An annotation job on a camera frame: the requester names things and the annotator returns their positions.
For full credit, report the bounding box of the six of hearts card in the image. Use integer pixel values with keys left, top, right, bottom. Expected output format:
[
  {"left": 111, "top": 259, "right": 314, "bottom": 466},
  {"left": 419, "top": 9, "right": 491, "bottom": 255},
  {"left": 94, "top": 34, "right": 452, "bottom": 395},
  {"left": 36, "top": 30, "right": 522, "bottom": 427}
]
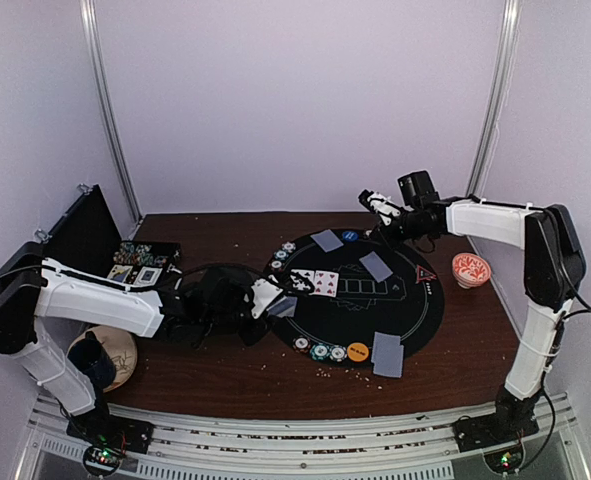
[{"left": 313, "top": 270, "right": 339, "bottom": 298}]

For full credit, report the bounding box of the face-up playing card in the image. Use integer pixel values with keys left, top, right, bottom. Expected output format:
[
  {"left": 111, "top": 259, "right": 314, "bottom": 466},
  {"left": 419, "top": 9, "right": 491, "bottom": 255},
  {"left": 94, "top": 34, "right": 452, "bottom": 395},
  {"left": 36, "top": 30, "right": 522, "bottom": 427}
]
[{"left": 288, "top": 269, "right": 315, "bottom": 294}]

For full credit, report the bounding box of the round black poker mat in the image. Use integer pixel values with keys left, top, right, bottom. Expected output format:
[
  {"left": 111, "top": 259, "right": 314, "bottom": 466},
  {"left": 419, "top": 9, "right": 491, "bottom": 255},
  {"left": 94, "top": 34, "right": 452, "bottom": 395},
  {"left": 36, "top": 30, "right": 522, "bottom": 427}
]
[{"left": 264, "top": 228, "right": 445, "bottom": 367}]

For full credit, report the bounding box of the blue cream 10 chip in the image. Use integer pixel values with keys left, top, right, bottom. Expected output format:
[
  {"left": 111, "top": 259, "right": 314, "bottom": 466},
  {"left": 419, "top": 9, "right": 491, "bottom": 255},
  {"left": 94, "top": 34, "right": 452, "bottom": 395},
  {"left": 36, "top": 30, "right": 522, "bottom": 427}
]
[
  {"left": 329, "top": 345, "right": 348, "bottom": 362},
  {"left": 282, "top": 242, "right": 296, "bottom": 254}
]

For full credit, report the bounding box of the yellow big blind button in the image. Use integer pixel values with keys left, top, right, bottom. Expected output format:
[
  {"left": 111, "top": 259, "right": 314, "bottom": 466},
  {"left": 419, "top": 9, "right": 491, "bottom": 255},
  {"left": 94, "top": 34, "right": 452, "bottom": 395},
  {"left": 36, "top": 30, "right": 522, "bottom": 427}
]
[{"left": 346, "top": 342, "right": 370, "bottom": 363}]

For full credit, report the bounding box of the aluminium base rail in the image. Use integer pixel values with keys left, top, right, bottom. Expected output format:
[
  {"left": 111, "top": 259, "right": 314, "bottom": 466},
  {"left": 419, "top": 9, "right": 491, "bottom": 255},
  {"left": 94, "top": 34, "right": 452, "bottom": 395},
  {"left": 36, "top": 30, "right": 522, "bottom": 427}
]
[{"left": 12, "top": 395, "right": 591, "bottom": 479}]

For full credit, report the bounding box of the aluminium frame post left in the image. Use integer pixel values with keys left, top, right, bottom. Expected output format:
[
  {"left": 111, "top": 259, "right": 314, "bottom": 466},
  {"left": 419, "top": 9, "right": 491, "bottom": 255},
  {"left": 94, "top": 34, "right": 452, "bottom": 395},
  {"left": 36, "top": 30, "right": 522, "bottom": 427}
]
[{"left": 80, "top": 0, "right": 143, "bottom": 224}]

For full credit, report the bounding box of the blue-backed playing card box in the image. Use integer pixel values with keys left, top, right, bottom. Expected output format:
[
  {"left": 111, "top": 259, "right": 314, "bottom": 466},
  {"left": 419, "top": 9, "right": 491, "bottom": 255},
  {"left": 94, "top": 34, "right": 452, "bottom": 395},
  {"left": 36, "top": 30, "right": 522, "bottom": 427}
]
[{"left": 107, "top": 265, "right": 132, "bottom": 282}]

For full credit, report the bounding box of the aluminium frame post right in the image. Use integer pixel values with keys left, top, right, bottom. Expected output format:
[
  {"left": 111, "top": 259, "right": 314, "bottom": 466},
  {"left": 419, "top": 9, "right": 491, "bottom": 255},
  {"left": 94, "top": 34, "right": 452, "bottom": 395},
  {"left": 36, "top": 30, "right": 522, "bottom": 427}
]
[{"left": 466, "top": 0, "right": 521, "bottom": 197}]

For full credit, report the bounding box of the red white patterned bowl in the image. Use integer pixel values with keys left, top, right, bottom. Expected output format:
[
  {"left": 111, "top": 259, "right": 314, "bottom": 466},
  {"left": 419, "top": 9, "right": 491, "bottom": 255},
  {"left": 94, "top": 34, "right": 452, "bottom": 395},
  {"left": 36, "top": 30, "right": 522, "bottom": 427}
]
[{"left": 451, "top": 253, "right": 492, "bottom": 289}]

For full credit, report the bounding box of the red triangular all-in marker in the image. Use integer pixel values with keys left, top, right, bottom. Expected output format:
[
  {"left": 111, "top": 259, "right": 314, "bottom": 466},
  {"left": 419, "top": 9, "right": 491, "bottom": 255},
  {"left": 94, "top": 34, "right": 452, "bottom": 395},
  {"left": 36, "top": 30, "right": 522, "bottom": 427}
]
[{"left": 416, "top": 265, "right": 437, "bottom": 283}]

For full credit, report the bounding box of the dark blue mug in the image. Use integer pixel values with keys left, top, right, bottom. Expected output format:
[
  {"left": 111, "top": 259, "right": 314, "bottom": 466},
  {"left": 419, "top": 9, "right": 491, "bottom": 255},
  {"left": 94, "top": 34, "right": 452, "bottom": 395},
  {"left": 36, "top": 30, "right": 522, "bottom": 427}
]
[{"left": 67, "top": 330, "right": 116, "bottom": 389}]

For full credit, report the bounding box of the single blue-backed playing card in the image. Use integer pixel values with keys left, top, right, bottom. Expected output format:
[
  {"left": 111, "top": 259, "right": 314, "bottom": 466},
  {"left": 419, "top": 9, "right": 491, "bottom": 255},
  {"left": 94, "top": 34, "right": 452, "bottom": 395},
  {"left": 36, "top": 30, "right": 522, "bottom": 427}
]
[{"left": 310, "top": 229, "right": 343, "bottom": 253}]

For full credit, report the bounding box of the blue green 50 chip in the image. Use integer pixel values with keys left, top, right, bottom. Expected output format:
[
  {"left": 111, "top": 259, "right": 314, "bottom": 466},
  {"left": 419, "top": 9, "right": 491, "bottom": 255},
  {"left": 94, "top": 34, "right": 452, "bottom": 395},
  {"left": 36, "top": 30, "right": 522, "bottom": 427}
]
[
  {"left": 274, "top": 250, "right": 289, "bottom": 261},
  {"left": 310, "top": 344, "right": 330, "bottom": 361}
]

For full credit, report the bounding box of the white playing card box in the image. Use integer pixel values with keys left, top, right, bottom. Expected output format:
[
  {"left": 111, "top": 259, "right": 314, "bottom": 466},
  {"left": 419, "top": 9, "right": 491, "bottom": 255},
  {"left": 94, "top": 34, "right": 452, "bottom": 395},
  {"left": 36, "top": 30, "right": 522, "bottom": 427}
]
[{"left": 133, "top": 267, "right": 162, "bottom": 286}]

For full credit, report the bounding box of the beige patterned plate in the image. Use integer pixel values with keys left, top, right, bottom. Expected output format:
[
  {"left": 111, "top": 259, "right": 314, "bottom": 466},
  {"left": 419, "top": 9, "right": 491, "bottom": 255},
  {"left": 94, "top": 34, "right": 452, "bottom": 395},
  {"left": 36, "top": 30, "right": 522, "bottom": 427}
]
[{"left": 67, "top": 326, "right": 138, "bottom": 392}]

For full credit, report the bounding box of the blue playing card deck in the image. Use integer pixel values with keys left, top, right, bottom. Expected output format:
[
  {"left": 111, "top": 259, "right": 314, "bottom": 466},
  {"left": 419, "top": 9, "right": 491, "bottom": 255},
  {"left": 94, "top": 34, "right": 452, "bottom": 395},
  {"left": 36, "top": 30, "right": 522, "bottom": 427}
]
[{"left": 267, "top": 296, "right": 298, "bottom": 318}]

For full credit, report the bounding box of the chips row in case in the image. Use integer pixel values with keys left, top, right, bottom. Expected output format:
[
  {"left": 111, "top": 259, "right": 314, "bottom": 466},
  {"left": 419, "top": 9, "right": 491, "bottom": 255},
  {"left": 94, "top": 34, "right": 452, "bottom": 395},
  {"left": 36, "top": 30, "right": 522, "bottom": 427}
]
[{"left": 113, "top": 242, "right": 156, "bottom": 266}]

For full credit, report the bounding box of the five of diamonds card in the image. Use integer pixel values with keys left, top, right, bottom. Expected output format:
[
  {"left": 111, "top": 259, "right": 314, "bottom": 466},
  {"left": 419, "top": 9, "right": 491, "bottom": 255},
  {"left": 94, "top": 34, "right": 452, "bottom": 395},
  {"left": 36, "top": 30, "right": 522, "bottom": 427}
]
[{"left": 359, "top": 251, "right": 393, "bottom": 283}]

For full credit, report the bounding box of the black poker set case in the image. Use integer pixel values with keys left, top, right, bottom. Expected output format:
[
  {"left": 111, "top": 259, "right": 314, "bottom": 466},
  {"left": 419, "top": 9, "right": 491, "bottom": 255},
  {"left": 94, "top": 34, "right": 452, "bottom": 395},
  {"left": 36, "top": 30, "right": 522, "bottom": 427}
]
[{"left": 41, "top": 185, "right": 181, "bottom": 286}]

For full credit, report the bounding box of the aluminium frame post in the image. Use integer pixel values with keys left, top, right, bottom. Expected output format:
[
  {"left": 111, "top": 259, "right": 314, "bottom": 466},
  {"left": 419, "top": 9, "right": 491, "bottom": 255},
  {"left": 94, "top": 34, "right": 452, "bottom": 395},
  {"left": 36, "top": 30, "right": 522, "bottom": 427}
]
[
  {"left": 466, "top": 0, "right": 521, "bottom": 197},
  {"left": 80, "top": 0, "right": 143, "bottom": 224}
]

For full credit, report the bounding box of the blue small blind button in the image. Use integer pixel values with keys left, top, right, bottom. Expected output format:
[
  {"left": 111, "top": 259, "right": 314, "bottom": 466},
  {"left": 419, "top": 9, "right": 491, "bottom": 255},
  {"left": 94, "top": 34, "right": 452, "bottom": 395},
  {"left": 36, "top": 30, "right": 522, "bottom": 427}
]
[{"left": 342, "top": 230, "right": 359, "bottom": 242}]

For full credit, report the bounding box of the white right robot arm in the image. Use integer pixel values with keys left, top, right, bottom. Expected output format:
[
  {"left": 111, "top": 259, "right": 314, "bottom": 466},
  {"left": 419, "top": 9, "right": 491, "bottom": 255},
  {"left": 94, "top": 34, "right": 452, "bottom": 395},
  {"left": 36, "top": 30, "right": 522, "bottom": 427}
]
[{"left": 358, "top": 171, "right": 587, "bottom": 401}]

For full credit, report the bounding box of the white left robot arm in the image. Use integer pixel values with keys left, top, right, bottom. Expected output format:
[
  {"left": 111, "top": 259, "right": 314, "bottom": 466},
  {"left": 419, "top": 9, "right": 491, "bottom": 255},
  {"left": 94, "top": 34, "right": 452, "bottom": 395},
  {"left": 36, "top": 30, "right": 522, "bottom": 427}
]
[{"left": 0, "top": 242, "right": 287, "bottom": 444}]

